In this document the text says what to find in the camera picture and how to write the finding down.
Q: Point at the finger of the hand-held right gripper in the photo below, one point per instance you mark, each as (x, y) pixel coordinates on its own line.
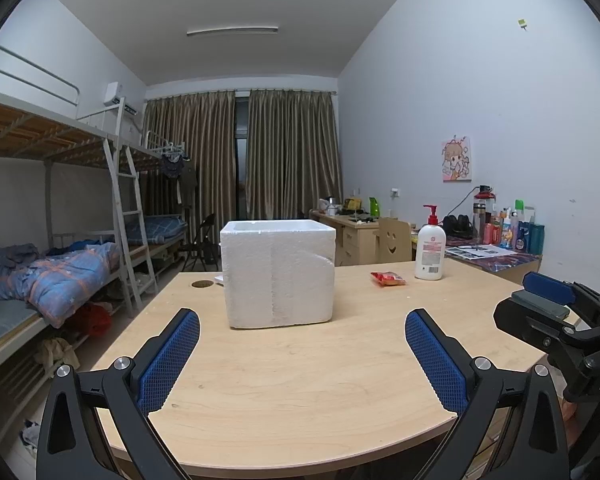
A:
(547, 287)
(525, 325)

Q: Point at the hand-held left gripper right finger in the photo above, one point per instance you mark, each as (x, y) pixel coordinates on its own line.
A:
(437, 355)

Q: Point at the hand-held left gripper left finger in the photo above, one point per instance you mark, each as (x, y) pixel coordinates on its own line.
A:
(167, 355)

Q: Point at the white foam box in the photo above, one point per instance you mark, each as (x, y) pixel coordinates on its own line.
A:
(275, 280)

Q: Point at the dark phone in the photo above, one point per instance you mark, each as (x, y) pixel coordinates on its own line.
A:
(540, 304)

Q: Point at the desk with patterned cover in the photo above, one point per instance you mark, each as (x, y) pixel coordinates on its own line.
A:
(510, 262)

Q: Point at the row of toiletry bottles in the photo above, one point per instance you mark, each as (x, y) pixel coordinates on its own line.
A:
(522, 232)

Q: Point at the printed paper sheets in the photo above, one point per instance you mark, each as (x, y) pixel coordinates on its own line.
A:
(480, 251)

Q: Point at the red cloth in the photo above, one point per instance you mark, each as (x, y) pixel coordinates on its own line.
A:
(92, 321)

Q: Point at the red snack packet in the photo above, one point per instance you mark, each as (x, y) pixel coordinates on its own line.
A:
(387, 278)

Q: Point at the white lotion pump bottle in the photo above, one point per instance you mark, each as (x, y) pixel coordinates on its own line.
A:
(429, 255)

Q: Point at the black headphones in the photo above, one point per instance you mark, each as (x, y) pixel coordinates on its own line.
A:
(458, 226)

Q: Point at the beige cloth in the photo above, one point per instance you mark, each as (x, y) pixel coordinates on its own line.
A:
(55, 355)

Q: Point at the wooden smiley face chair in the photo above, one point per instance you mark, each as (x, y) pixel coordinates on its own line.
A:
(392, 242)

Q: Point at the blue orange patterned quilt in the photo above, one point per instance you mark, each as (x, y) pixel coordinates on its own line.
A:
(65, 280)

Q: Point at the blue plaid bedding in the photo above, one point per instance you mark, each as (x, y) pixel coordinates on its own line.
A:
(160, 227)

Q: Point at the black folding chair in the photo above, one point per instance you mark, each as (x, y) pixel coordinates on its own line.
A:
(207, 225)

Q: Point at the light wooden desk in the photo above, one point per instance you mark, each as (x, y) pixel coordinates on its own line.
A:
(352, 245)

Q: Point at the white bed ladder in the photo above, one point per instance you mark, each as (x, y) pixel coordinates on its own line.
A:
(130, 211)

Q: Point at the yellow box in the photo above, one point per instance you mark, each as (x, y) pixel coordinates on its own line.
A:
(352, 204)

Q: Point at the hanging dark clothes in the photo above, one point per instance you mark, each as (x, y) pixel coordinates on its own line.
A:
(177, 175)

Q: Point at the brown curtain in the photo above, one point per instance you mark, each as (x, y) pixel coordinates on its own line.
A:
(195, 160)
(295, 155)

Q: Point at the metal bunk bed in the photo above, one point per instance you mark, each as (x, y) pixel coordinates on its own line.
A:
(30, 130)

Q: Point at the white air conditioner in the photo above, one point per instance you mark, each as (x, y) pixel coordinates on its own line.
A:
(112, 92)

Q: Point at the ceiling tube light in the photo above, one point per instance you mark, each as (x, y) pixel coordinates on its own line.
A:
(232, 31)

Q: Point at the pink cartoon wall poster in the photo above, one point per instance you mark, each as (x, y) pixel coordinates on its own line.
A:
(456, 159)

